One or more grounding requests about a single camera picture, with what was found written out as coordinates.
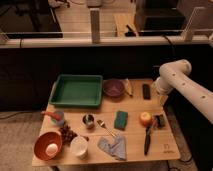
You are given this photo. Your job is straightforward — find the black handled knife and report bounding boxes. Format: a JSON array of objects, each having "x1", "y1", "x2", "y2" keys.
[{"x1": 144, "y1": 121, "x2": 156, "y2": 156}]

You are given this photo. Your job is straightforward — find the small metal cup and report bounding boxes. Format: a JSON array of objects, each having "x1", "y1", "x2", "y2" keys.
[{"x1": 82, "y1": 114, "x2": 95, "y2": 129}]

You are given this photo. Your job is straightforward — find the small dark toy block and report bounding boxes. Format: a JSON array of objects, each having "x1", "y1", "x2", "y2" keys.
[{"x1": 154, "y1": 115, "x2": 165, "y2": 129}]

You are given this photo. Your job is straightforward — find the blue cloth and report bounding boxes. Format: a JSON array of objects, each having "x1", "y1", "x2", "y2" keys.
[{"x1": 97, "y1": 135, "x2": 127, "y2": 161}]

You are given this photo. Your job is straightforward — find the bunch of dark grapes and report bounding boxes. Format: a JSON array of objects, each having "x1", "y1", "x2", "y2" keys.
[{"x1": 59, "y1": 123, "x2": 77, "y2": 145}]

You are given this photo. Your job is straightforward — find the orange bowl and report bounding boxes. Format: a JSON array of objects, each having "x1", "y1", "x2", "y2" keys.
[{"x1": 34, "y1": 132, "x2": 62, "y2": 161}]

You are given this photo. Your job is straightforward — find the orange carrot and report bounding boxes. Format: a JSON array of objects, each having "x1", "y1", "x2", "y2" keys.
[{"x1": 41, "y1": 111, "x2": 62, "y2": 121}]

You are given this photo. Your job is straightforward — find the black monitor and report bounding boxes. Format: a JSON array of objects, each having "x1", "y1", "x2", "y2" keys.
[{"x1": 0, "y1": 0, "x2": 63, "y2": 39}]

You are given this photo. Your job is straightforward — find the orange apple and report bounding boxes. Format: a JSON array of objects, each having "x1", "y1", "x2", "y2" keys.
[{"x1": 139, "y1": 112, "x2": 152, "y2": 127}]

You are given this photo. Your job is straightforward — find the black box on desk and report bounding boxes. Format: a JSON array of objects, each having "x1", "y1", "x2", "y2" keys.
[{"x1": 134, "y1": 0, "x2": 185, "y2": 36}]

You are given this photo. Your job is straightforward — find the white divider post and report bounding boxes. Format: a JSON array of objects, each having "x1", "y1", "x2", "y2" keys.
[{"x1": 90, "y1": 8, "x2": 100, "y2": 44}]

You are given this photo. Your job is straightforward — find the green sponge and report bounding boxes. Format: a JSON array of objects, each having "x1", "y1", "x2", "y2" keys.
[{"x1": 114, "y1": 111, "x2": 128, "y2": 130}]

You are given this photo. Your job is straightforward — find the purple bowl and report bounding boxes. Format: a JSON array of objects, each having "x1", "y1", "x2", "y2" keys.
[{"x1": 103, "y1": 79, "x2": 125, "y2": 97}]

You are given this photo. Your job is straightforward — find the green plastic tray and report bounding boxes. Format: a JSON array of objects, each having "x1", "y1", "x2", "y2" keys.
[{"x1": 49, "y1": 74, "x2": 103, "y2": 108}]

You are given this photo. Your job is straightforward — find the white slanted bracket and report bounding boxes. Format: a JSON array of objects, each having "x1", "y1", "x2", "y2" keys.
[{"x1": 181, "y1": 7, "x2": 205, "y2": 41}]

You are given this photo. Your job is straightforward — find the metal fork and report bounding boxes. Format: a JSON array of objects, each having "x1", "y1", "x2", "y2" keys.
[{"x1": 97, "y1": 120, "x2": 116, "y2": 138}]

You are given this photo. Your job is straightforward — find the blue cup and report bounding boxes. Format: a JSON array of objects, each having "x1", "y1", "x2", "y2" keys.
[{"x1": 51, "y1": 111, "x2": 65, "y2": 126}]

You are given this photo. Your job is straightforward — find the white cup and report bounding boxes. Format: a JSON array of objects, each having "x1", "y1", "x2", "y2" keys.
[{"x1": 70, "y1": 136, "x2": 88, "y2": 159}]

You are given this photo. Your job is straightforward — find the white egg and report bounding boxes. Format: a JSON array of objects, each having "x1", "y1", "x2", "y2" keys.
[{"x1": 46, "y1": 143, "x2": 58, "y2": 156}]

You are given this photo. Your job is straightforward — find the black eraser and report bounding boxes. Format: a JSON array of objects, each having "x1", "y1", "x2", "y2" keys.
[{"x1": 142, "y1": 84, "x2": 151, "y2": 100}]

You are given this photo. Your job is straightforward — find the black tool on desk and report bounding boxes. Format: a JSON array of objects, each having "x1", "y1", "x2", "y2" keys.
[{"x1": 125, "y1": 25, "x2": 136, "y2": 37}]

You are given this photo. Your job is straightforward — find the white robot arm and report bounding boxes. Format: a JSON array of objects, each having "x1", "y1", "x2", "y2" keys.
[{"x1": 154, "y1": 59, "x2": 213, "y2": 124}]

